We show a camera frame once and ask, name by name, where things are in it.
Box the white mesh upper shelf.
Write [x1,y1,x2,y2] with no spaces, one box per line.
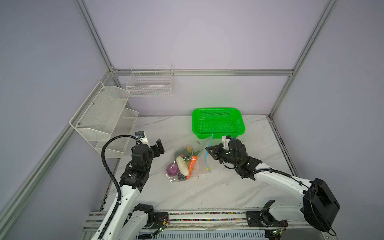
[69,82,130,142]

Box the white wire wall basket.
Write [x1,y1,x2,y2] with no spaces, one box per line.
[126,65,174,97]

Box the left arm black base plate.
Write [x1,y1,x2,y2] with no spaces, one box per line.
[145,212,170,229]

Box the yellow green toy corn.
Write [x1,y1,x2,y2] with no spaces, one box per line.
[179,147,194,159]

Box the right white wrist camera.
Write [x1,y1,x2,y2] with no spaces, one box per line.
[222,136,232,149]

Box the black corrugated cable right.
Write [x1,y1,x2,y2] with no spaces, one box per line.
[233,157,310,190]

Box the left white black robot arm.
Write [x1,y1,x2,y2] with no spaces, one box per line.
[92,131,165,240]

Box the green plastic basket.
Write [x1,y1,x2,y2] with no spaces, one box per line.
[192,108,246,139]

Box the white toy radish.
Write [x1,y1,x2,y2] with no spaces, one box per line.
[176,156,190,176]

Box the clear zip bag blue zipper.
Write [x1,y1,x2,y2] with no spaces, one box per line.
[166,134,213,183]

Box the orange toy carrot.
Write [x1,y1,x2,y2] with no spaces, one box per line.
[187,156,198,180]

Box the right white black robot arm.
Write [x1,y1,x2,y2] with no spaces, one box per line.
[206,138,340,236]

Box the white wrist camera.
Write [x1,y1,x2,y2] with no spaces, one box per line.
[135,131,150,147]
[222,136,232,149]

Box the purple toy onion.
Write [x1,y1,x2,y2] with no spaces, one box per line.
[166,163,180,177]

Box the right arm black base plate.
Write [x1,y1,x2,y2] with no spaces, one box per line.
[246,211,288,228]

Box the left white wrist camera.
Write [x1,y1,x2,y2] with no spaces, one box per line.
[135,131,150,147]

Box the aluminium front rail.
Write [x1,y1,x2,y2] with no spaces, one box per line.
[80,207,331,233]

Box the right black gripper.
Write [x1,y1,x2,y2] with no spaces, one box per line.
[204,143,239,167]

